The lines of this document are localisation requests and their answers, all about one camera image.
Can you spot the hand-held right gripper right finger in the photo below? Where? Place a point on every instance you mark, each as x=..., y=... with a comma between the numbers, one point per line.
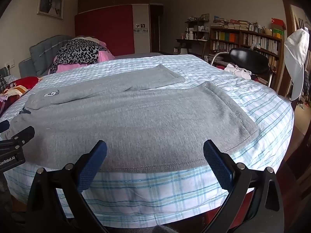
x=217, y=167

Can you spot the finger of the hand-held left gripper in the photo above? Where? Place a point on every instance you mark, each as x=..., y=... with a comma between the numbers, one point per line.
x=23, y=136
x=3, y=126

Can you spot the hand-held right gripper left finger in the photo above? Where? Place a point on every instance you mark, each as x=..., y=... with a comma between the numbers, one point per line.
x=92, y=167

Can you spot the grey pants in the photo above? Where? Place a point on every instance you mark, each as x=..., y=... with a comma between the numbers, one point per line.
x=133, y=126

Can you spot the dark checked pillow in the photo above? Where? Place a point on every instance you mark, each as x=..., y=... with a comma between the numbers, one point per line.
x=2, y=82

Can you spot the red patterned blanket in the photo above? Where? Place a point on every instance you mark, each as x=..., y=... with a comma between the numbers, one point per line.
x=26, y=81

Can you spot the plaid bed sheet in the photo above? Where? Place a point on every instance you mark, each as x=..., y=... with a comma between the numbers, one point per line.
x=158, y=191

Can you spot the grey padded headboard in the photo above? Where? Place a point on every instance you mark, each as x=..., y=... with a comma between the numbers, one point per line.
x=42, y=51

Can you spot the white crumpled cloth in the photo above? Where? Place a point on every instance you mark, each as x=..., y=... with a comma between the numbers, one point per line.
x=237, y=71

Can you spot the leopard print cloth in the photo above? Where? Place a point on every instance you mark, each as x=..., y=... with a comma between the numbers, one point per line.
x=77, y=51

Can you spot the black chair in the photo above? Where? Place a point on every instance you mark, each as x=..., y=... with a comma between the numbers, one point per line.
x=247, y=59

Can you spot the pink cloth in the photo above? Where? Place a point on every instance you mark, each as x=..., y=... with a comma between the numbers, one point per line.
x=107, y=54

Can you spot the dark wooden desk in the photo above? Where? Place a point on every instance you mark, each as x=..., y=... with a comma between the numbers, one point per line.
x=192, y=41

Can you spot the wooden bookshelf with books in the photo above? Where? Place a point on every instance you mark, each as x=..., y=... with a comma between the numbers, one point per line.
x=243, y=38

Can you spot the white hanging garment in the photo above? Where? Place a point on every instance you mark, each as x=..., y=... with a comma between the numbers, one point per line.
x=295, y=60

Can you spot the red wardrobe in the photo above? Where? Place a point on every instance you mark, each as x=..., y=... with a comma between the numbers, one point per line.
x=104, y=29

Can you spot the white wardrobe door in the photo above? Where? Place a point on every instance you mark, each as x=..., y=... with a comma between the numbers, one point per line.
x=141, y=41

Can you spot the small dark shelf unit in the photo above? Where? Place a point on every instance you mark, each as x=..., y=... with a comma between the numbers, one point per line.
x=196, y=26

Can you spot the green box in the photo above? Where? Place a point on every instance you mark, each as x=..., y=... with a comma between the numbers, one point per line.
x=278, y=32

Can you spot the red cardboard box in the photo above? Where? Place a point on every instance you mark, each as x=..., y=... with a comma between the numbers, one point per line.
x=278, y=23

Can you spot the white wall socket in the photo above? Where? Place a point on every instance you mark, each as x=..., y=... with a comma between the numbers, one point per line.
x=10, y=64

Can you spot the framed wall picture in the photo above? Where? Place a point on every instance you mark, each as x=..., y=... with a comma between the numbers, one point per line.
x=49, y=3

